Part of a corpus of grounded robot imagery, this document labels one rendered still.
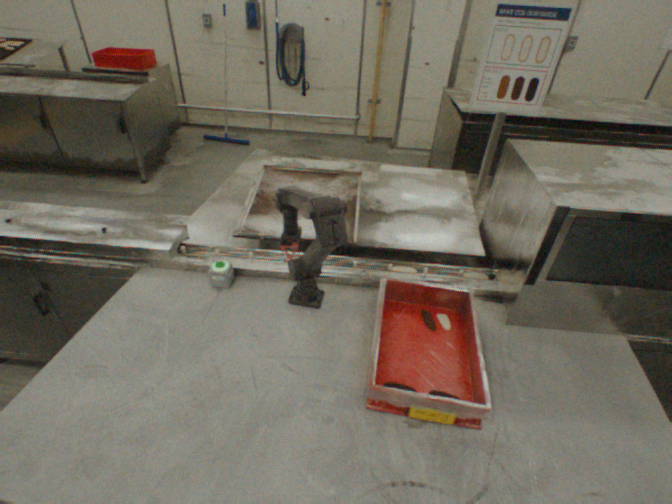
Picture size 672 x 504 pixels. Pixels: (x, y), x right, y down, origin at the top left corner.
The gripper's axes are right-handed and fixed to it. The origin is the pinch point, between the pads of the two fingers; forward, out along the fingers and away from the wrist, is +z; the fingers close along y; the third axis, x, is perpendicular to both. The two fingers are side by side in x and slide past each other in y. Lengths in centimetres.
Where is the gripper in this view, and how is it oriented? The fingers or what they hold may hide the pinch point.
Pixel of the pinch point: (292, 252)
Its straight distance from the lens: 151.6
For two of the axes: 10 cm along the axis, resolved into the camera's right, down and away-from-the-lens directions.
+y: -0.8, 5.5, -8.3
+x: 10.0, 0.6, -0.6
